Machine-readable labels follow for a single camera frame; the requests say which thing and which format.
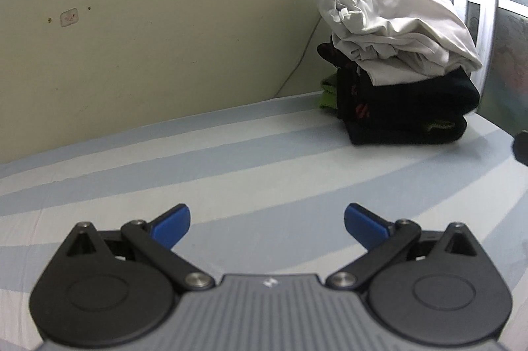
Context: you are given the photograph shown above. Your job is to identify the white crumpled garment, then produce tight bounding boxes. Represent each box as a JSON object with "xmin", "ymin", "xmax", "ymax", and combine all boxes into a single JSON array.
[{"xmin": 297, "ymin": 0, "xmax": 483, "ymax": 72}]

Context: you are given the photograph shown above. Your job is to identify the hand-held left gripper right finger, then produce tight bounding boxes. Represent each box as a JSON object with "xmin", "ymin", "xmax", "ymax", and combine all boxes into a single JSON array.
[{"xmin": 326, "ymin": 204, "xmax": 481, "ymax": 292}]

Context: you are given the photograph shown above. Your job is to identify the thin grey cable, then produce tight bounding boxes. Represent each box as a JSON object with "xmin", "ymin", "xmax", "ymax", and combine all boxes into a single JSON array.
[{"xmin": 272, "ymin": 18, "xmax": 327, "ymax": 99}]

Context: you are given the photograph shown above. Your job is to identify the striped blue bed sheet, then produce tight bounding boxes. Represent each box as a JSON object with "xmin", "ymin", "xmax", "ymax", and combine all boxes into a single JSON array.
[{"xmin": 0, "ymin": 89, "xmax": 528, "ymax": 351}]

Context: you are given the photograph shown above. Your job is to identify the black garment with red print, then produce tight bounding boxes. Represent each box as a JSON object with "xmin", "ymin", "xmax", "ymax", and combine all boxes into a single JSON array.
[{"xmin": 317, "ymin": 42, "xmax": 372, "ymax": 126}]

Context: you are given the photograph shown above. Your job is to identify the black garment with green trim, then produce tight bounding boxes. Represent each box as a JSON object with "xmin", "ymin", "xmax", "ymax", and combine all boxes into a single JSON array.
[{"xmin": 344, "ymin": 115, "xmax": 469, "ymax": 147}]

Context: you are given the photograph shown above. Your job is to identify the green cloth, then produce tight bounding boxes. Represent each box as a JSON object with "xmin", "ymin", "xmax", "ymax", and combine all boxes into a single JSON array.
[{"xmin": 319, "ymin": 71, "xmax": 340, "ymax": 112}]

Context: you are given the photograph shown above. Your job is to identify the small wall sticker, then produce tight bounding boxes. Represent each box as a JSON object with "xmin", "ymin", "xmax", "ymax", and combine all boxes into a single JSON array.
[{"xmin": 59, "ymin": 8, "xmax": 79, "ymax": 28}]

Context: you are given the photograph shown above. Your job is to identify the white t-shirt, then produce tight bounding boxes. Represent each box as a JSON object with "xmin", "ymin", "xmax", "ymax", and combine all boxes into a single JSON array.
[{"xmin": 358, "ymin": 53, "xmax": 473, "ymax": 86}]

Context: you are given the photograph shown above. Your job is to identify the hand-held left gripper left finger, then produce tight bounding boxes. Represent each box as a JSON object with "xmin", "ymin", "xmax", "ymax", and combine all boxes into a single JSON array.
[{"xmin": 58, "ymin": 204, "xmax": 217, "ymax": 292}]

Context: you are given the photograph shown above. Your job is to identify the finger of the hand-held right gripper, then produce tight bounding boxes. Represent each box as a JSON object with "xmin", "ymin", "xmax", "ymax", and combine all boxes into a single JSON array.
[{"xmin": 511, "ymin": 130, "xmax": 528, "ymax": 163}]

